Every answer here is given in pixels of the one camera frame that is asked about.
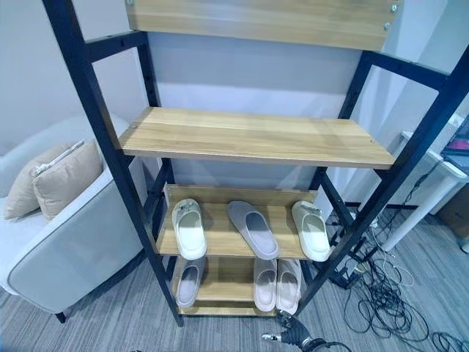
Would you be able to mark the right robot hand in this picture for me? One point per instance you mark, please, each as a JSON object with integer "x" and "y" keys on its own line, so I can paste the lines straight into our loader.
{"x": 293, "y": 331}

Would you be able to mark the pink slipper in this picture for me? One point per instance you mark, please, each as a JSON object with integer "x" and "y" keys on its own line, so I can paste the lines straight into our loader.
{"x": 287, "y": 287}
{"x": 265, "y": 284}

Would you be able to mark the lowest wooden shelf board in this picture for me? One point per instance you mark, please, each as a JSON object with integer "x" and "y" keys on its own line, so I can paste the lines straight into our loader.
{"x": 227, "y": 282}

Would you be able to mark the white slipper with charm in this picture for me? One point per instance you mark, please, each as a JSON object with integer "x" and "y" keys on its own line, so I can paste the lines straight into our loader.
{"x": 311, "y": 231}
{"x": 190, "y": 231}

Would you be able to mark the grey slipper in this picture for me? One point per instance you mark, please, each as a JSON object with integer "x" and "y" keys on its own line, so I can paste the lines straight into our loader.
{"x": 253, "y": 227}
{"x": 188, "y": 282}

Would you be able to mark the wooden shelf board with backstop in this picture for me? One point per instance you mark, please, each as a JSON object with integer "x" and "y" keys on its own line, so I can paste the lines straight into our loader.
{"x": 223, "y": 227}

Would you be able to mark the wide wooden shelf board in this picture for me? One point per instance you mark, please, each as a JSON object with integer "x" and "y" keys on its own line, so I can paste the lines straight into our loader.
{"x": 256, "y": 141}

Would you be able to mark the cardboard box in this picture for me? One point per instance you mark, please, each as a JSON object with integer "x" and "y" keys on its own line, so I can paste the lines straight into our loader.
{"x": 453, "y": 216}

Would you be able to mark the white desk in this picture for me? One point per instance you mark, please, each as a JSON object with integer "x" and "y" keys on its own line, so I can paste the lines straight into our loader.
{"x": 421, "y": 176}

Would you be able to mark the white armchair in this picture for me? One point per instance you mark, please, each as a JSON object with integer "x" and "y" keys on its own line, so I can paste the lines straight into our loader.
{"x": 55, "y": 234}

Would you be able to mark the beige cushion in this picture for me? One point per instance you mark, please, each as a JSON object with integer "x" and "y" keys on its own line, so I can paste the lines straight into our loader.
{"x": 67, "y": 179}
{"x": 25, "y": 183}

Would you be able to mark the wooden shelf board with screws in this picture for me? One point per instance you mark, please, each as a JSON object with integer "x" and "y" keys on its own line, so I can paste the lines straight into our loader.
{"x": 256, "y": 18}

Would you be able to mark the black metal shoe rack frame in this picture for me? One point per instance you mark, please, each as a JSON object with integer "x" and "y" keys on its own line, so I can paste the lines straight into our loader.
{"x": 106, "y": 146}

